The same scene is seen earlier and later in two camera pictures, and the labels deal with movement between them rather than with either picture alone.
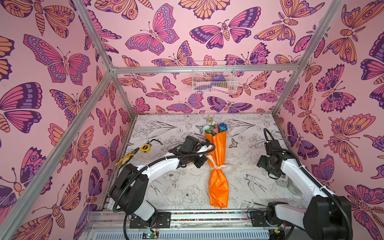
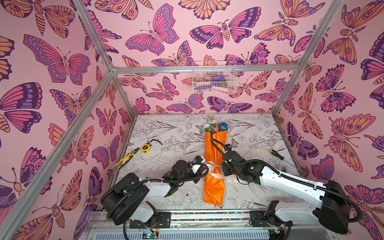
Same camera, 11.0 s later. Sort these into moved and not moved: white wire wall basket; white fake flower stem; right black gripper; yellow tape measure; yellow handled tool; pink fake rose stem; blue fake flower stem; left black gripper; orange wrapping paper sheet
Moved: right black gripper; orange wrapping paper sheet; left black gripper
Not moved: yellow tape measure; blue fake flower stem; pink fake rose stem; white wire wall basket; white fake flower stem; yellow handled tool
